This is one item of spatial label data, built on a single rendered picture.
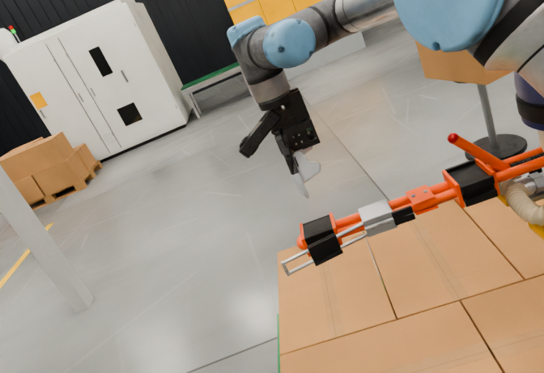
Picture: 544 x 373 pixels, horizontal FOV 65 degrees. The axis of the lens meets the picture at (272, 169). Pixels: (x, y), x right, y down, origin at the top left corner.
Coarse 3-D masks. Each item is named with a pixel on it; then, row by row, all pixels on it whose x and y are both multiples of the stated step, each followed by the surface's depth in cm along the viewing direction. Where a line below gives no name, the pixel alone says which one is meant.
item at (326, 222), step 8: (328, 216) 100; (304, 224) 102; (312, 224) 100; (320, 224) 99; (328, 224) 97; (304, 232) 98; (312, 232) 97; (320, 232) 96; (328, 232) 95; (336, 232) 95; (304, 240) 96; (312, 240) 96
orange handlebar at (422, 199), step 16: (512, 160) 93; (496, 176) 90; (512, 176) 90; (416, 192) 96; (432, 192) 96; (448, 192) 92; (400, 208) 94; (416, 208) 93; (432, 208) 93; (336, 224) 99; (352, 224) 96
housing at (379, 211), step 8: (384, 200) 98; (360, 208) 99; (368, 208) 98; (376, 208) 97; (384, 208) 95; (360, 216) 97; (368, 216) 95; (376, 216) 94; (384, 216) 94; (392, 216) 94; (368, 224) 94; (384, 224) 94; (392, 224) 94; (368, 232) 95; (376, 232) 95
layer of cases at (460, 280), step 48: (384, 240) 172; (432, 240) 161; (480, 240) 151; (528, 240) 142; (288, 288) 169; (336, 288) 158; (384, 288) 149; (432, 288) 140; (480, 288) 132; (528, 288) 126; (288, 336) 146; (336, 336) 138; (384, 336) 131; (432, 336) 124; (480, 336) 118; (528, 336) 113
